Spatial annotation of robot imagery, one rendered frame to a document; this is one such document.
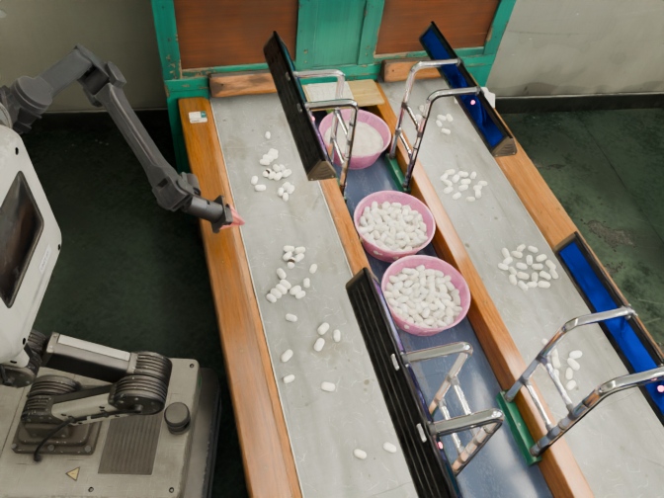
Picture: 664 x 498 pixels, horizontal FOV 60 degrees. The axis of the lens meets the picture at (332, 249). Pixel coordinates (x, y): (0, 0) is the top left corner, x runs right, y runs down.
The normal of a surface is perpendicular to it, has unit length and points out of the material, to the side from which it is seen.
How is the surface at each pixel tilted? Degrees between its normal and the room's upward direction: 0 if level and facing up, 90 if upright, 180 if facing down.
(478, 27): 90
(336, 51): 90
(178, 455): 1
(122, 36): 90
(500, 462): 0
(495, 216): 0
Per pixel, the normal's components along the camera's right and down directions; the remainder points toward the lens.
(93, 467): 0.10, -0.62
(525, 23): 0.18, 0.78
